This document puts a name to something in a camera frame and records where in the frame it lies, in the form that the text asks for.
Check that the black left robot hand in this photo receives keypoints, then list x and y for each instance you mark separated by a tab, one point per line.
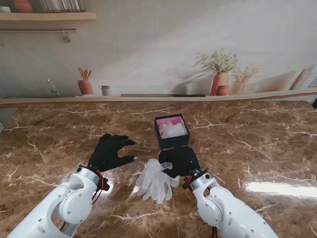
106	153

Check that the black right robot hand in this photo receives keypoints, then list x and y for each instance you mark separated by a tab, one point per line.
183	161

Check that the black box pink inside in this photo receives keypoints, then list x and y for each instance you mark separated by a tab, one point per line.
173	142

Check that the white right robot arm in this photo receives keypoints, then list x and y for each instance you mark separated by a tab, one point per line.
223	210

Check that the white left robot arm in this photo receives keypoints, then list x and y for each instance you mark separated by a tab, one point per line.
59	205

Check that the printed kitchen scene backdrop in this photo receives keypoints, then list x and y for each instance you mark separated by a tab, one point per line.
153	49

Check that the dark object at table edge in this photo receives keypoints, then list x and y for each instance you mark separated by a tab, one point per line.
315	102

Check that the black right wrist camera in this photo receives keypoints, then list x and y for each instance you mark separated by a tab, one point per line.
185	184

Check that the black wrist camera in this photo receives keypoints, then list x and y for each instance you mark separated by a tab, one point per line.
185	184
105	184

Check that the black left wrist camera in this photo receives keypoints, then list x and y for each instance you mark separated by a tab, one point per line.
105	184

